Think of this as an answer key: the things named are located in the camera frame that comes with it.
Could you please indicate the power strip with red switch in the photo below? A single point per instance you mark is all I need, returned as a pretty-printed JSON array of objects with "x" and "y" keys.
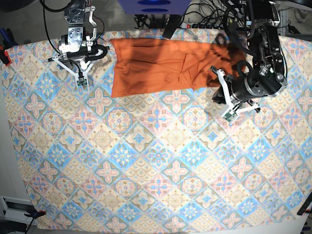
[{"x": 189, "y": 25}]

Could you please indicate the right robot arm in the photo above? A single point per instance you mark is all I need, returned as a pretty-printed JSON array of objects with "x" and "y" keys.
[{"x": 82, "y": 28}]

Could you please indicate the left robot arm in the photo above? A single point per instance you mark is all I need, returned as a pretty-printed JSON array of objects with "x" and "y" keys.
[{"x": 252, "y": 25}]

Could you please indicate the orange T-shirt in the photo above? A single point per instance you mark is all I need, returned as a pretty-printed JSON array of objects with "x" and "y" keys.
[{"x": 147, "y": 65}]

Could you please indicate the patterned blue tablecloth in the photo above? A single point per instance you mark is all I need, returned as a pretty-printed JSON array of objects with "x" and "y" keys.
[{"x": 155, "y": 163}]

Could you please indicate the white floor rail box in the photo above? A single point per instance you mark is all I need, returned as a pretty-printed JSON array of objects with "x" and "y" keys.
[{"x": 14, "y": 208}]

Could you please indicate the blue clamp lower left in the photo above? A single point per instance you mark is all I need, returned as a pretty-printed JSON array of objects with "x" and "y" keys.
[{"x": 33, "y": 215}]

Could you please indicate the blue clamp upper left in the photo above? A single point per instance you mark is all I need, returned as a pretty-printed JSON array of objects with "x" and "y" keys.
[{"x": 8, "y": 42}]

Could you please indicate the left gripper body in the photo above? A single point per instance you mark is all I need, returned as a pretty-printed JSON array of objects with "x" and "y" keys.
[{"x": 241, "y": 87}]

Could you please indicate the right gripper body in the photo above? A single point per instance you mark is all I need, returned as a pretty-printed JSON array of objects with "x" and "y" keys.
[{"x": 82, "y": 53}]

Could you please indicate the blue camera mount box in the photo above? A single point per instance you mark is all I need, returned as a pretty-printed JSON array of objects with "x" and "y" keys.
[{"x": 138, "y": 7}]

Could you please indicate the blue clamp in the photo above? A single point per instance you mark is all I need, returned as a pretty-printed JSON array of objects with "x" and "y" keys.
[
  {"x": 33, "y": 215},
  {"x": 8, "y": 42}
]

